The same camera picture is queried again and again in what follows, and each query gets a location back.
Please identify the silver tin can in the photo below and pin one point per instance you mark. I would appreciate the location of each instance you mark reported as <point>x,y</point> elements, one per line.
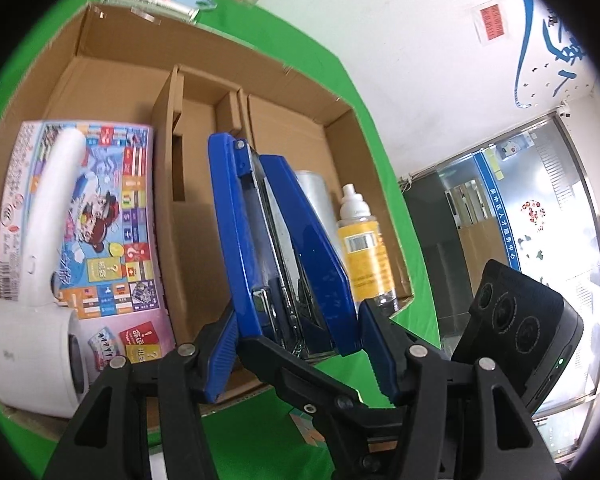
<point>312,195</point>

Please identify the small cardboard insert box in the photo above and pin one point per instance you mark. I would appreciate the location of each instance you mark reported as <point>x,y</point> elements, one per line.
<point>190,240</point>

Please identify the blue wave wall decal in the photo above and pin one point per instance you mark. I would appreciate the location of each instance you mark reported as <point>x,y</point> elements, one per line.
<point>530,10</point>

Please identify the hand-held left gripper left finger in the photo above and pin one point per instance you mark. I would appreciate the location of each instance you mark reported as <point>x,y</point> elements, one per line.
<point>220,355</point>

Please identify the silver blue packet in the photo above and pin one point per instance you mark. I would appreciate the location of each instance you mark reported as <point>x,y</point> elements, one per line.
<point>145,2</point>

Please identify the yellow label jar black lid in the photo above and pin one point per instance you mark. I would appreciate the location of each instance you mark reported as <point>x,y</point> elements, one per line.
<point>365,260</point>

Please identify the red wall notice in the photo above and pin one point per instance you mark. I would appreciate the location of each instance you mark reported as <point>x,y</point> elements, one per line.
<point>495,22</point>

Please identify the glass door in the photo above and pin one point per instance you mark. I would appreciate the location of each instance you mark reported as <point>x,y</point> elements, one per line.
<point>480,200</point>

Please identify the white handheld device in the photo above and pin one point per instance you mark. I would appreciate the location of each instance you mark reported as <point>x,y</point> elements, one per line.
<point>25,350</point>

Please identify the white security camera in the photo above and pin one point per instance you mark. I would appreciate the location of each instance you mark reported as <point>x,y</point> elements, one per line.
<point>565,110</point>

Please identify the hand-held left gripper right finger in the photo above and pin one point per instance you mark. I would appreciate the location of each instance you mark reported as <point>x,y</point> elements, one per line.
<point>380,355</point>

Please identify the large cardboard box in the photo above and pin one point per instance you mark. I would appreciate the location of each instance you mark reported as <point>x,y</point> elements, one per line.
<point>120,85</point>

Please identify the colourful board game box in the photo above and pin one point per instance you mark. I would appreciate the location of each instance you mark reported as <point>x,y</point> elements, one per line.
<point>110,200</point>

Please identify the green tablecloth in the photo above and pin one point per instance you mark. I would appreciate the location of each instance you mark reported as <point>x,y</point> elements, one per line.
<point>290,45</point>

